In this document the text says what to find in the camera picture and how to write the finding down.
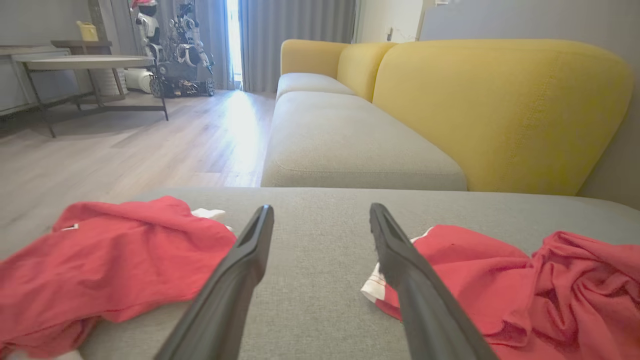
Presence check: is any red shorts white waistband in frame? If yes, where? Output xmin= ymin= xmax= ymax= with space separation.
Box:
xmin=361 ymin=224 xmax=640 ymax=360

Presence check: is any narrow yellow sofa backrest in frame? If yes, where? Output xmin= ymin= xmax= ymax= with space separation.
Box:
xmin=336 ymin=42 xmax=398 ymax=103

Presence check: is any wide yellow sofa backrest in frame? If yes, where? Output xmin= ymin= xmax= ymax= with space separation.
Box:
xmin=372 ymin=39 xmax=635 ymax=197

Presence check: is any dark wheeled robot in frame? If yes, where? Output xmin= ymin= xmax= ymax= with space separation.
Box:
xmin=149 ymin=2 xmax=217 ymax=99

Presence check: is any red basketball jersey white trim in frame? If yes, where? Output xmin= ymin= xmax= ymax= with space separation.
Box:
xmin=0 ymin=195 xmax=238 ymax=359

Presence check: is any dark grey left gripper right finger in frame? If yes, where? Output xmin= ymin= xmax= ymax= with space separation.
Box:
xmin=369 ymin=202 xmax=499 ymax=360

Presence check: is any grey sofa seat cushion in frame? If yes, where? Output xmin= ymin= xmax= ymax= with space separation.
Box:
xmin=260 ymin=91 xmax=468 ymax=192
xmin=275 ymin=72 xmax=357 ymax=101

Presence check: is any grey-top metal-frame table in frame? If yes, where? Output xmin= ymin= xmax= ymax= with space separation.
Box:
xmin=12 ymin=54 xmax=170 ymax=139

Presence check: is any yellow container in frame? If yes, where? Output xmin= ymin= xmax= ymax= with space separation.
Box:
xmin=76 ymin=20 xmax=99 ymax=42

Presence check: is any large grey sofa chaise cushion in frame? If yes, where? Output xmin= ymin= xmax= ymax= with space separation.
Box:
xmin=0 ymin=187 xmax=640 ymax=360

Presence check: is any wide grey curtain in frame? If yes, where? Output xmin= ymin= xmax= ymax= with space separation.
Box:
xmin=238 ymin=0 xmax=358 ymax=93

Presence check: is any white humanoid robot red hat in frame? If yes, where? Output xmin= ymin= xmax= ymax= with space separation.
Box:
xmin=130 ymin=0 xmax=166 ymax=63

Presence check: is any white round appliance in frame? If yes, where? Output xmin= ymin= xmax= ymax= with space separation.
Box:
xmin=124 ymin=68 xmax=154 ymax=95

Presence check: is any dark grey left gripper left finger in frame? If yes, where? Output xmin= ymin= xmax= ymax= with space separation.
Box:
xmin=154 ymin=204 xmax=275 ymax=360

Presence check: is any yellow sofa armrest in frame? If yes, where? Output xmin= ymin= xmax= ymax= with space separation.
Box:
xmin=280 ymin=39 xmax=351 ymax=80

